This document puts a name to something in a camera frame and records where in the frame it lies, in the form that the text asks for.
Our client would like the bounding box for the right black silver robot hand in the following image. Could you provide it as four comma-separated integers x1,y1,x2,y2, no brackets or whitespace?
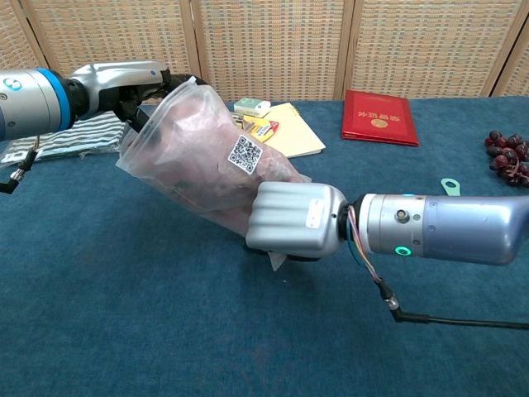
243,181,347,262

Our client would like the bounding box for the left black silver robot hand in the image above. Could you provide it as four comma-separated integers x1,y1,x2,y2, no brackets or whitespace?
68,60,207,133

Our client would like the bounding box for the pink garment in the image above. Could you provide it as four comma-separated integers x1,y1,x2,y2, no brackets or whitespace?
148,97,298,232

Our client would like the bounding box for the frosted plastic zip bag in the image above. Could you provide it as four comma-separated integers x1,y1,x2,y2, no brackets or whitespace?
114,76,313,272

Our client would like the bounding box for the striped garment in clear bag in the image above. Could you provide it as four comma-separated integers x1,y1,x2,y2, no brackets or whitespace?
0,110,129,163

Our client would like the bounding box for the yellow manila envelope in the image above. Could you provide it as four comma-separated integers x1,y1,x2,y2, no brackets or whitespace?
241,102,326,160

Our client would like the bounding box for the razor in yellow blister pack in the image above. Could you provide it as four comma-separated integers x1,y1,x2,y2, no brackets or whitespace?
235,114,284,144

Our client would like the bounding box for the small green white box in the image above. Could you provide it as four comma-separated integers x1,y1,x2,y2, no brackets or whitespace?
233,97,272,117

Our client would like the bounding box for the red certificate booklet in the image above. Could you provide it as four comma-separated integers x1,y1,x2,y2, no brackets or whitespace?
341,89,421,147

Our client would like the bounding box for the blue felt table cover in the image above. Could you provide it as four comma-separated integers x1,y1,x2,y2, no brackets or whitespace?
0,97,529,397

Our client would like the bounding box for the woven rattan folding screen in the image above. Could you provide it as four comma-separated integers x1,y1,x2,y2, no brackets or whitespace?
0,0,529,103

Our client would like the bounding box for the purple grape bunch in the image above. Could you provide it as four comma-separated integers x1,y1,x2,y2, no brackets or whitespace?
484,130,529,188

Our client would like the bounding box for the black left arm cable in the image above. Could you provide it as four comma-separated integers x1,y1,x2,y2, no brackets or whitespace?
0,148,42,194

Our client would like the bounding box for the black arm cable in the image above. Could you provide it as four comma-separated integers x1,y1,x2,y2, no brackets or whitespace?
0,148,42,194
346,206,529,331

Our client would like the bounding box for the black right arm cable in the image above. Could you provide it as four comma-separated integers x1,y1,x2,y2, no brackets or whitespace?
346,206,529,331

